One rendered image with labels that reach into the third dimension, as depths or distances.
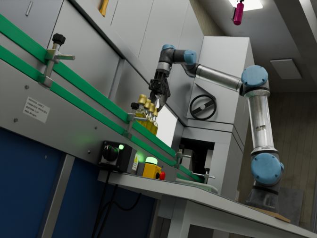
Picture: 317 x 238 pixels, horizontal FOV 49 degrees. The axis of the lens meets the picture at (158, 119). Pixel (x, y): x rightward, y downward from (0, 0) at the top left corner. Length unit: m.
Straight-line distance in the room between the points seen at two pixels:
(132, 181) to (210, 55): 2.01
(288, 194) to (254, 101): 10.09
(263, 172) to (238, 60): 1.50
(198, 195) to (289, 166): 11.07
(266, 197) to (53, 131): 1.04
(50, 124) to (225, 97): 2.01
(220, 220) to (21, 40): 0.79
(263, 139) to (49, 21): 0.98
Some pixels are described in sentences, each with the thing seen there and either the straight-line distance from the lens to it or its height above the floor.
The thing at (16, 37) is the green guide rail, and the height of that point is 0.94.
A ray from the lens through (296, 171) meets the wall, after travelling 11.89.
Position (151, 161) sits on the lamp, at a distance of 1.32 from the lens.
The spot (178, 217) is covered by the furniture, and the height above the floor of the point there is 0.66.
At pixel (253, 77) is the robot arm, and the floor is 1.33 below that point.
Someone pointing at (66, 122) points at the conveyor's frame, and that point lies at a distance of 0.92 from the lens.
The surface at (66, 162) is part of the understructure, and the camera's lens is 0.95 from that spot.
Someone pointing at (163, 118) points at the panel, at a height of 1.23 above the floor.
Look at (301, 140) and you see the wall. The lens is 12.10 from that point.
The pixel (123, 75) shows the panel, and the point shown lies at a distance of 1.70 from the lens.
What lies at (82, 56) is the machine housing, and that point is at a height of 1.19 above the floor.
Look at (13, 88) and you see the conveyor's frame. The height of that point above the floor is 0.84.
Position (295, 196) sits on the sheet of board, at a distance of 11.58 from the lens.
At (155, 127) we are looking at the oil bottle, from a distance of 1.75.
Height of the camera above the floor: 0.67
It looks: 14 degrees up
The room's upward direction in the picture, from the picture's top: 14 degrees clockwise
